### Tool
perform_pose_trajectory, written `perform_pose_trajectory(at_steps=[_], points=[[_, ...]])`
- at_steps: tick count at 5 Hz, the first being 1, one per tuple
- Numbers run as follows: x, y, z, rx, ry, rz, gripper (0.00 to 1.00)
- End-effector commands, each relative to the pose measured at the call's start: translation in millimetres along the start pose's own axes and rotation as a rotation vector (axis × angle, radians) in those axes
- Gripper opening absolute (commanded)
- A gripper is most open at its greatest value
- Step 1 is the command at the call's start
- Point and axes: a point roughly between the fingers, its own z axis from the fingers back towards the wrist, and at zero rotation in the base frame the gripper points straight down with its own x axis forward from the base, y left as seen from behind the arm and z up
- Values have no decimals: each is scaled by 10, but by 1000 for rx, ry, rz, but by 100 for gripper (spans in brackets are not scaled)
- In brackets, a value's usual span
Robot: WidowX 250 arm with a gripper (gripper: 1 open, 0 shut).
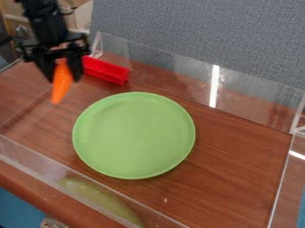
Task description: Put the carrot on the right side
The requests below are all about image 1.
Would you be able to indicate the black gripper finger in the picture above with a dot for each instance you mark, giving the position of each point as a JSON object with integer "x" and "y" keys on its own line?
{"x": 45, "y": 66}
{"x": 75, "y": 65}

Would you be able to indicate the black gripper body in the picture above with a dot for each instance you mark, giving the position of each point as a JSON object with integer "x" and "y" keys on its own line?
{"x": 52, "y": 42}

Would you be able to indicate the orange toy carrot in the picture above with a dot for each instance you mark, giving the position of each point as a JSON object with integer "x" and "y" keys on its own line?
{"x": 61, "y": 81}

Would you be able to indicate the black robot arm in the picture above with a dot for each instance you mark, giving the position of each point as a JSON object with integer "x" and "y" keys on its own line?
{"x": 42, "y": 10}

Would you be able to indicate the red plastic block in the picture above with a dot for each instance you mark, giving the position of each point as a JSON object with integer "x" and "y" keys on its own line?
{"x": 104, "y": 70}

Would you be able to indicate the cardboard box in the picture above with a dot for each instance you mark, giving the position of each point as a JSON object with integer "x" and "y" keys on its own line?
{"x": 77, "y": 13}

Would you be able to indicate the green round plate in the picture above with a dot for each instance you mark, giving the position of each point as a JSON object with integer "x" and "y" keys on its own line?
{"x": 133, "y": 135}

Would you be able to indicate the clear acrylic enclosure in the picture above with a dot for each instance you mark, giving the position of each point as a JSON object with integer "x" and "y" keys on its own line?
{"x": 223, "y": 187}

